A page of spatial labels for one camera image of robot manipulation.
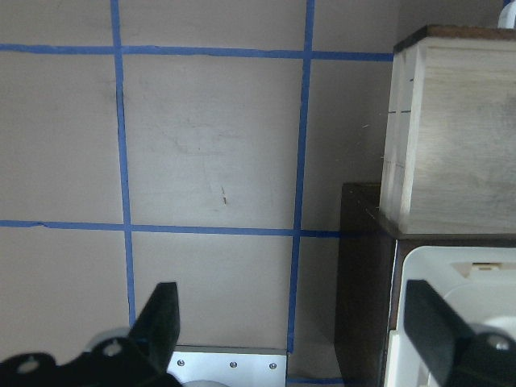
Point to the white drawer handle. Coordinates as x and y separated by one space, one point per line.
507 17

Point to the dark brown drawer cabinet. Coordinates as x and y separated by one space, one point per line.
367 242

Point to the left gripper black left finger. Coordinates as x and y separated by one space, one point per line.
155 334

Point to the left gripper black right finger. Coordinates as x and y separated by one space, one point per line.
454 352

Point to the light wooden drawer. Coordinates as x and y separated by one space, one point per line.
449 160

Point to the white plastic tray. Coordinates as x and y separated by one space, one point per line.
478 283

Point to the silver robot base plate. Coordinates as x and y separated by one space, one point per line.
228 366

